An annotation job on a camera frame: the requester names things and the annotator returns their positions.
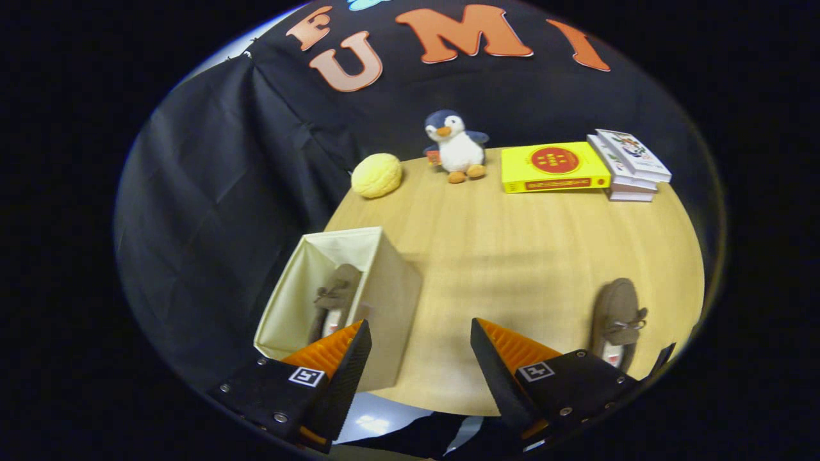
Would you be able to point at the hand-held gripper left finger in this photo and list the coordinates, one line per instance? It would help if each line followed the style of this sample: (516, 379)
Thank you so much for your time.
(346, 390)

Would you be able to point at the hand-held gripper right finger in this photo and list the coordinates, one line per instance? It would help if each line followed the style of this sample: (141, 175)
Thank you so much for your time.
(500, 384)

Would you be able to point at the brown moccasin shoe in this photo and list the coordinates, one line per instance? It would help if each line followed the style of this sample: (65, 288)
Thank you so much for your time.
(618, 307)
(336, 291)

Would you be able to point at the cream fabric storage box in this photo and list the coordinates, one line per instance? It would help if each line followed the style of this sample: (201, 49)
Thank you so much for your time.
(391, 301)

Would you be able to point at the yellow round plush toy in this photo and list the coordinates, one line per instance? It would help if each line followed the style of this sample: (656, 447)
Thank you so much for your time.
(377, 175)

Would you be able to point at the yellow book red circle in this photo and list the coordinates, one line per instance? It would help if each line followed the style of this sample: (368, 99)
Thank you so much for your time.
(554, 163)

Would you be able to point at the penguin plush toy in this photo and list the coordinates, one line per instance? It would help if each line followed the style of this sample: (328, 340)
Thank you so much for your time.
(458, 150)

